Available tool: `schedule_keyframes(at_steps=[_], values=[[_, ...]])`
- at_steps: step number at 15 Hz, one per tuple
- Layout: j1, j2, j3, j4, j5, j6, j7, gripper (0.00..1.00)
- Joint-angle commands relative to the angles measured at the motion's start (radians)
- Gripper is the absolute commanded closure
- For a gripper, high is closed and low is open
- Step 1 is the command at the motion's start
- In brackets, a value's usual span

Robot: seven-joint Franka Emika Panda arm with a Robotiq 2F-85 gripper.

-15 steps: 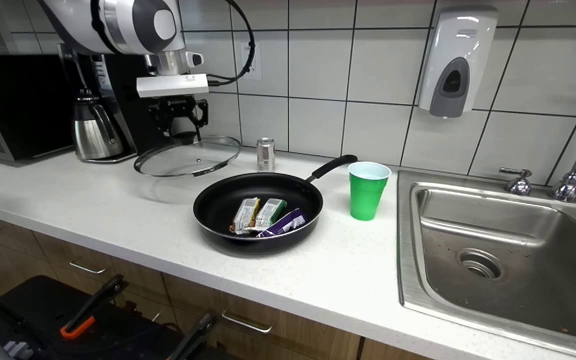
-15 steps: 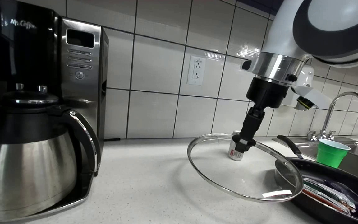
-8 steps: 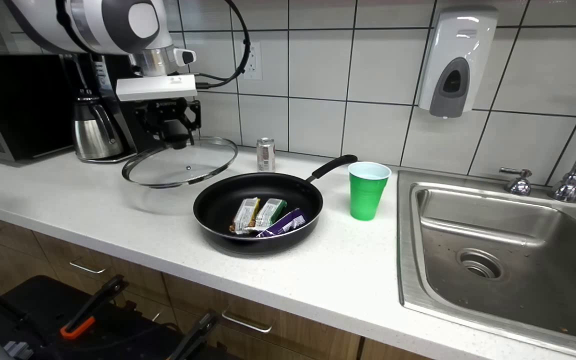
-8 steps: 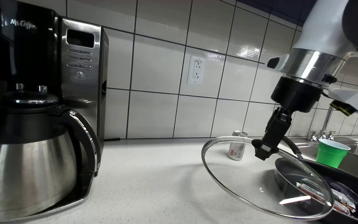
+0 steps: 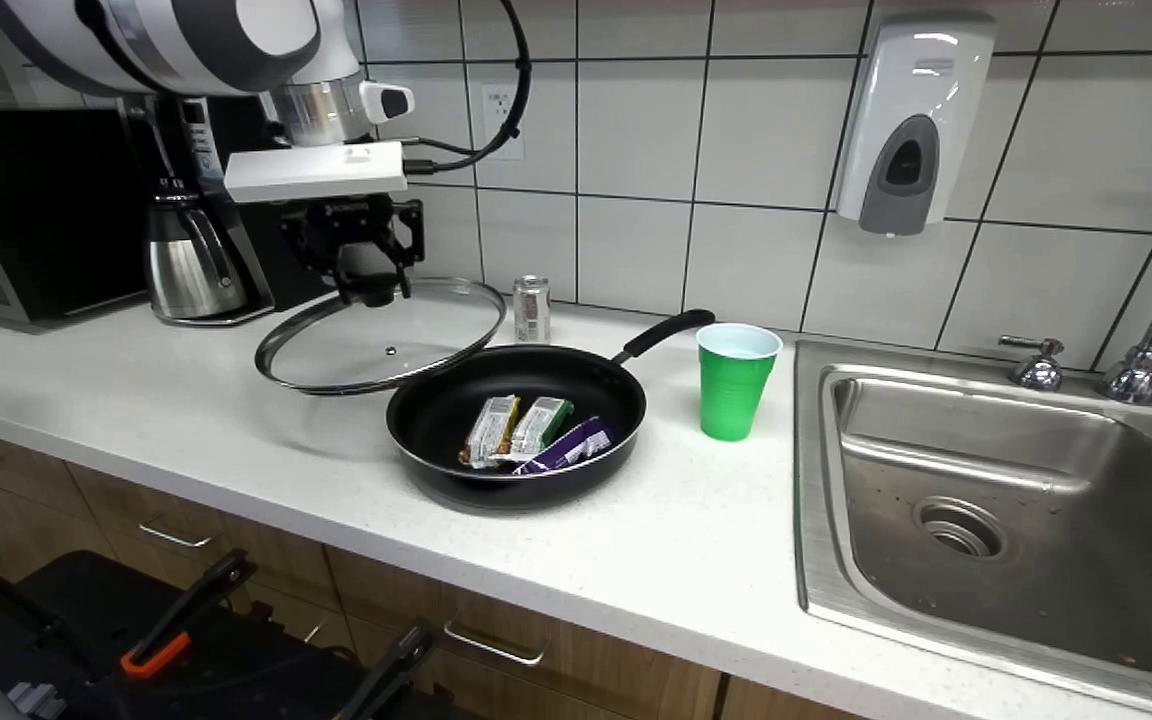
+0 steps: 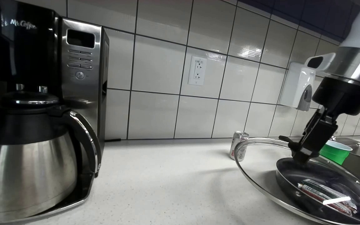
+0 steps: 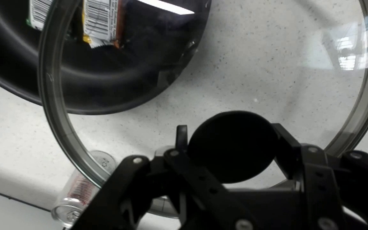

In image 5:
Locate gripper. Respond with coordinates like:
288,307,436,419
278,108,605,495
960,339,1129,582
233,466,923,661
281,195,427,309

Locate glass pan lid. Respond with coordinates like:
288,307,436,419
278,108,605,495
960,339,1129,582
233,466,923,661
254,272,507,397

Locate black frying pan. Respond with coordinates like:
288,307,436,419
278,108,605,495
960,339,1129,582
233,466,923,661
385,309,717,513

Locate black coffee maker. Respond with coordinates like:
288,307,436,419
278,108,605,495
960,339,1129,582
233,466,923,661
121,95,337,329

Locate silver drink can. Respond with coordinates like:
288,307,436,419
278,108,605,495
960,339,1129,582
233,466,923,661
513,275,552,345

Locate yellow and silver snack bar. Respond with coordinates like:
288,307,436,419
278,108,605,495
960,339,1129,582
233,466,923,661
458,394,522,470

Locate steel coffee carafe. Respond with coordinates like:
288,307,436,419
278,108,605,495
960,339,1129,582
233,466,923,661
143,180,250,323

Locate green snack bar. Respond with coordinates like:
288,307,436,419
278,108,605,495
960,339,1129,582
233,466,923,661
508,396,575,461

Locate purple snack bar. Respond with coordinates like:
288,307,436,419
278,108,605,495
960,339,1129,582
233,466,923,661
513,417,615,476

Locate wooden drawer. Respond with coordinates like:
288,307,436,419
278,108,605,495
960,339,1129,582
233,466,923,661
66,462,342,613
0,420,95,521
0,465,119,591
326,545,724,720

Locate black microwave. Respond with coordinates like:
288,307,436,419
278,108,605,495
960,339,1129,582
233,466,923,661
0,105,153,334

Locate green plastic cup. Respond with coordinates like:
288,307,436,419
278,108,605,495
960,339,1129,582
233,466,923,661
695,322,784,442

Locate black and orange clamp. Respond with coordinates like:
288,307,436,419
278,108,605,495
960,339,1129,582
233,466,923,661
119,548,258,682

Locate white soap dispenser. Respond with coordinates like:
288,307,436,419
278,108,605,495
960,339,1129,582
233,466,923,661
833,12,997,238

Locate steel sink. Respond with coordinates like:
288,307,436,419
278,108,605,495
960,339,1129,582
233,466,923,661
793,340,1152,720

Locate chrome tap lever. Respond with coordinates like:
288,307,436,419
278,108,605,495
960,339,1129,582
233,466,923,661
998,335,1067,392

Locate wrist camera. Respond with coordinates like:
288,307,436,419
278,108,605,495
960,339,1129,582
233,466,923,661
224,140,409,204

